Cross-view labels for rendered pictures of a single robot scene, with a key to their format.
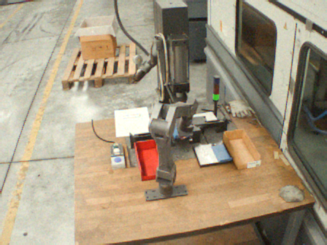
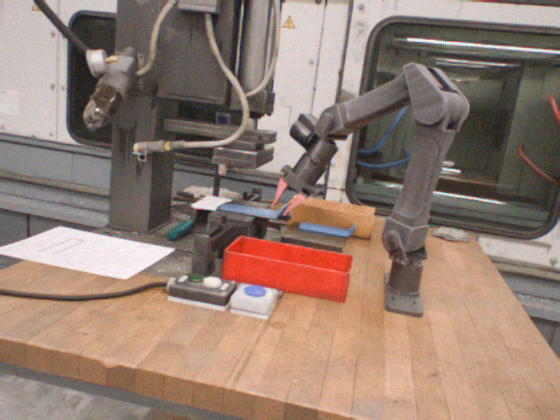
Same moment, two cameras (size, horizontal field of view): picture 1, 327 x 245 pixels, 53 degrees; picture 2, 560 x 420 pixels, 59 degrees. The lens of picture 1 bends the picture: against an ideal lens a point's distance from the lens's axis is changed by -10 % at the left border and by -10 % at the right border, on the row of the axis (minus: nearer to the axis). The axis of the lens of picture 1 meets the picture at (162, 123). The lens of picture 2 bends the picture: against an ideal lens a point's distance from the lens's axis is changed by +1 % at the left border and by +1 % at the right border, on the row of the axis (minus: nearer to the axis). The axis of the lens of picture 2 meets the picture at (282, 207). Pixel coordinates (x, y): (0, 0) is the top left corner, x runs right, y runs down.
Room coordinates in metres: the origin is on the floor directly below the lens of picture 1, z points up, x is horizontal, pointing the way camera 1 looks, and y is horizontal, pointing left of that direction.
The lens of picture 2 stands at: (1.14, 1.00, 1.27)
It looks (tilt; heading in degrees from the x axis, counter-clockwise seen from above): 13 degrees down; 289
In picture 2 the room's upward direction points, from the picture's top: 7 degrees clockwise
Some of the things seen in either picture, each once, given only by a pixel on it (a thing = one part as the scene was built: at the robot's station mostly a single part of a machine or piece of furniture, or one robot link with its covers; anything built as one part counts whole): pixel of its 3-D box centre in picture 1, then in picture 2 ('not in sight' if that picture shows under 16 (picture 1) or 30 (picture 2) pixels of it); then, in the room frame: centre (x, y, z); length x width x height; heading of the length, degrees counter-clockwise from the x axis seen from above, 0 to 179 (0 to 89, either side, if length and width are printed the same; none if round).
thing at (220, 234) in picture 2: (147, 137); (216, 241); (1.59, 0.08, 0.95); 0.15 x 0.03 x 0.10; 99
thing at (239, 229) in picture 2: (180, 134); (239, 227); (1.62, -0.09, 0.94); 0.20 x 0.10 x 0.07; 99
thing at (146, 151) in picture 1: (149, 159); (288, 266); (1.42, 0.08, 0.93); 0.25 x 0.12 x 0.06; 9
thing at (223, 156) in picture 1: (221, 152); (327, 225); (1.44, -0.30, 0.93); 0.15 x 0.07 x 0.03; 10
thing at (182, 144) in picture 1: (182, 133); (210, 239); (1.70, -0.11, 0.88); 0.65 x 0.50 x 0.03; 99
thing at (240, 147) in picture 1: (241, 149); (330, 217); (1.46, -0.41, 0.93); 0.25 x 0.13 x 0.08; 9
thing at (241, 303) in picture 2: (118, 164); (253, 307); (1.43, 0.24, 0.90); 0.07 x 0.07 x 0.06; 9
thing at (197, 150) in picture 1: (212, 154); (315, 236); (1.46, -0.25, 0.91); 0.17 x 0.16 x 0.02; 99
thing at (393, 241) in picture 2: (165, 176); (405, 245); (1.21, 0.00, 1.00); 0.09 x 0.06 x 0.06; 64
